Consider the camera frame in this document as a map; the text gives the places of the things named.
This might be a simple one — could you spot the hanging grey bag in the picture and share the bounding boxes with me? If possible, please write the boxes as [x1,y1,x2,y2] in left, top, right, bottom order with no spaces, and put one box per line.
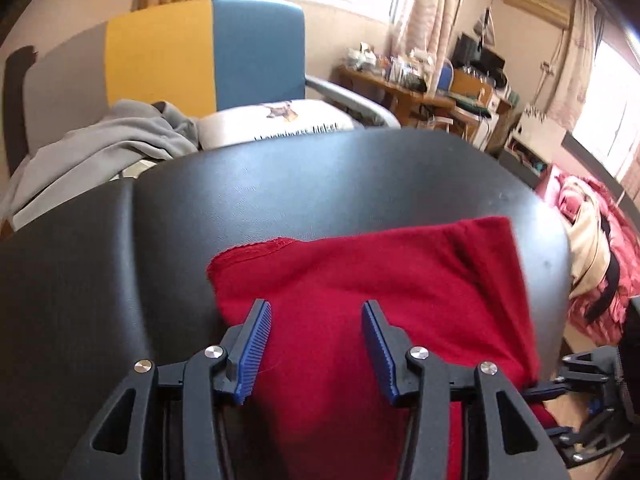
[472,7,496,43]

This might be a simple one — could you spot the grey yellow blue sofa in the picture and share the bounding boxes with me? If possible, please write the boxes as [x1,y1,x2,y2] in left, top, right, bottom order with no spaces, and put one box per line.
[22,0,401,171]

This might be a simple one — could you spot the dark green clothes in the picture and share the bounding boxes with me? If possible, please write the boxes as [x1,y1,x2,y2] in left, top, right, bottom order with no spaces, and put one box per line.
[440,87,493,111]

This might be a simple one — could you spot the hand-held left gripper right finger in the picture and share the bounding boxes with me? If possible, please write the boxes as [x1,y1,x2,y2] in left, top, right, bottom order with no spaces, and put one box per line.
[361,300,571,480]

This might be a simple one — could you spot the white flower-print shelf unit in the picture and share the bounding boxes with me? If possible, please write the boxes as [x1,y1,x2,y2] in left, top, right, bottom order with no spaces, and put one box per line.
[497,105,568,188]

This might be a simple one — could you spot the pink bedding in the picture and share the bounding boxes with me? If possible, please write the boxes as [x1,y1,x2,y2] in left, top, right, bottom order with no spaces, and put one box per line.
[535,165,640,346]

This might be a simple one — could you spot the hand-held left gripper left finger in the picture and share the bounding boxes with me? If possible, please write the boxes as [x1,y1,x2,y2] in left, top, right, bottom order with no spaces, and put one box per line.
[62,298,273,480]

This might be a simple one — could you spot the white folding chair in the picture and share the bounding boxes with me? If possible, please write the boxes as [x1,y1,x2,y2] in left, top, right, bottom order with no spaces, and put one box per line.
[425,110,481,143]

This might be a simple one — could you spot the wooden computer desk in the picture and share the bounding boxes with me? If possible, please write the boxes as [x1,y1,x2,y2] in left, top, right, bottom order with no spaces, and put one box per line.
[450,67,513,111]

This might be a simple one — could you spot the wall air conditioner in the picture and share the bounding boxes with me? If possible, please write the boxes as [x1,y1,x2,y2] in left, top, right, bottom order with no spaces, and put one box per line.
[502,0,573,26]

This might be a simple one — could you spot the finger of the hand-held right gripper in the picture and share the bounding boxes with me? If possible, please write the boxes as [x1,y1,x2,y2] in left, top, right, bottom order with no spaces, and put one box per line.
[547,400,631,468]
[522,346,618,403]

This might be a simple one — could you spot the black monitor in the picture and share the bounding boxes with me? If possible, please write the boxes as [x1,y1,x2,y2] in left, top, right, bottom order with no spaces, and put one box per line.
[452,32,506,73]

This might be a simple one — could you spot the white printed cushion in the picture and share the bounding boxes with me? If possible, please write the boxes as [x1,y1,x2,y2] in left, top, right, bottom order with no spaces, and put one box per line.
[197,99,363,150]

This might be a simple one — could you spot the grey garment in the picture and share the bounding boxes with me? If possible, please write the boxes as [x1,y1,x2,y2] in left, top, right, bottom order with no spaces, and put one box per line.
[0,99,201,231]

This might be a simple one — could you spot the red sweater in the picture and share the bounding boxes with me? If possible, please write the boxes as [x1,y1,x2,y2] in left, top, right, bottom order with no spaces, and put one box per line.
[206,216,561,480]

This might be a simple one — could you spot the group of glass jars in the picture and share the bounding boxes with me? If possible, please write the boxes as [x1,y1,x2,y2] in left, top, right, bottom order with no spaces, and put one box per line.
[347,42,441,93]

